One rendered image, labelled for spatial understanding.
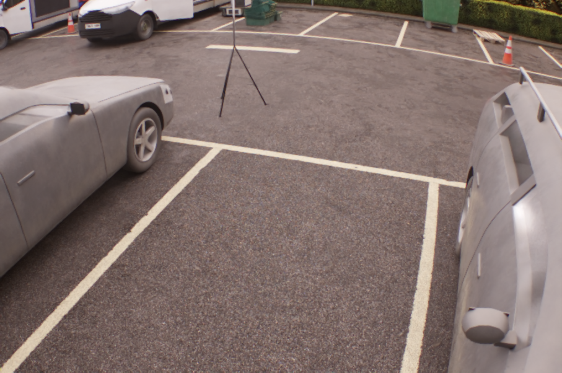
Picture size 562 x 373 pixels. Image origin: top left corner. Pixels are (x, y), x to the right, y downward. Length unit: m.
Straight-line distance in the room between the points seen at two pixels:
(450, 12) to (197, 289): 11.87
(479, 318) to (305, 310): 1.70
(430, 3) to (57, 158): 11.80
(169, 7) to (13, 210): 8.93
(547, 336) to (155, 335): 2.27
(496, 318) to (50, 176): 3.06
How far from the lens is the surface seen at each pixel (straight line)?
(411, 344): 2.90
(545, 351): 1.60
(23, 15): 15.11
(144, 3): 11.31
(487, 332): 1.55
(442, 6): 13.71
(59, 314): 3.26
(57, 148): 3.55
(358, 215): 3.93
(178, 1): 11.47
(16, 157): 3.29
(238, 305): 3.06
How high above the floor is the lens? 2.17
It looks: 29 degrees down
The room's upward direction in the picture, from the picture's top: straight up
